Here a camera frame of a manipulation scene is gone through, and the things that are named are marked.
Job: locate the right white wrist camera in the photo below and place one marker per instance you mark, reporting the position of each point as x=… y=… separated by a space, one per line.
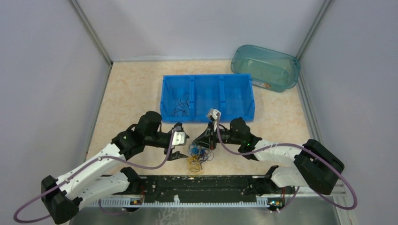
x=213 y=114

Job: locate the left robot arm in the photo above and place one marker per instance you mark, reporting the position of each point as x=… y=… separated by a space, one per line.
x=109 y=172

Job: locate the blue divided plastic bin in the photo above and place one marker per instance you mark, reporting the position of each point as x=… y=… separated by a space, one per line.
x=188 y=98

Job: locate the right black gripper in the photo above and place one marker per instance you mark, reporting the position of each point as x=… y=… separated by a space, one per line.
x=208 y=139

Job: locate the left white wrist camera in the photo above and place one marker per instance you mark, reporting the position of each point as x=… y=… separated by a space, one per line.
x=177 y=141

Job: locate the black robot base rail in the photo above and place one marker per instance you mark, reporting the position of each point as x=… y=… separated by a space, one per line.
x=205 y=189

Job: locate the grey slotted cable duct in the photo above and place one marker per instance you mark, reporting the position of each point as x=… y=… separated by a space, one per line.
x=132 y=202

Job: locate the teal translucent plastic tub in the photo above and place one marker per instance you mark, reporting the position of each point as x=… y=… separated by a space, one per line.
x=269 y=69

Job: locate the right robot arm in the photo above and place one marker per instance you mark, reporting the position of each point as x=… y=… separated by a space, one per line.
x=310 y=165

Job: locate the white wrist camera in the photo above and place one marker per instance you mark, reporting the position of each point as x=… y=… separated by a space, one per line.
x=177 y=141
x=213 y=114

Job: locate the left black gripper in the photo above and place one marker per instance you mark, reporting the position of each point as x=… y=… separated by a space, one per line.
x=176 y=155

